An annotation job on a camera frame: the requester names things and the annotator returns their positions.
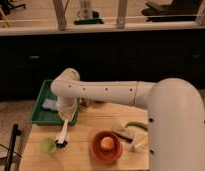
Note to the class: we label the grey sponge in tray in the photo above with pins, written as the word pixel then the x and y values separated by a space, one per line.
pixel 49 104

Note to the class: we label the green bean pod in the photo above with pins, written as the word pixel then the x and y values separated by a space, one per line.
pixel 138 124

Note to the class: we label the orange bowl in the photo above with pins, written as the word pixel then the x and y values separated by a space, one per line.
pixel 106 157

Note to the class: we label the green plastic tray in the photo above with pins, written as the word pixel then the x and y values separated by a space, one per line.
pixel 41 116

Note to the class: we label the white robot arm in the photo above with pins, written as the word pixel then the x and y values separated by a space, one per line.
pixel 176 115

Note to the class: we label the dark brown food piece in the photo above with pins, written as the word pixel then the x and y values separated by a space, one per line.
pixel 123 133

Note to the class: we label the white corn-like toy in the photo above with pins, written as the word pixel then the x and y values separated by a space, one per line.
pixel 139 143

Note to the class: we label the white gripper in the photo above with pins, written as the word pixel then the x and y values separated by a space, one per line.
pixel 67 107

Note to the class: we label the wooden post middle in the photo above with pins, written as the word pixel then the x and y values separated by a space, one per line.
pixel 122 8

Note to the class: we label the black pole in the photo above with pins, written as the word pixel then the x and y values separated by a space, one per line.
pixel 11 149

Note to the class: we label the white mug on green base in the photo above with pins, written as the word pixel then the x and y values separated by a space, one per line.
pixel 86 15

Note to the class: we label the orange round fruit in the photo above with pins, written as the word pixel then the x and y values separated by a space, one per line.
pixel 107 143

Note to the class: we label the green plastic cup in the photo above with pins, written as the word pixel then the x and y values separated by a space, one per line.
pixel 47 146

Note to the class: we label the wooden post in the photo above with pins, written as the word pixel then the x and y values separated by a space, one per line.
pixel 60 14
pixel 122 8

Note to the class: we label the wooden post left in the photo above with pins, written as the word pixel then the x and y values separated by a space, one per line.
pixel 60 14

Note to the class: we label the white brush with black bristles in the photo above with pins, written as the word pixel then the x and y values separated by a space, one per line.
pixel 61 139

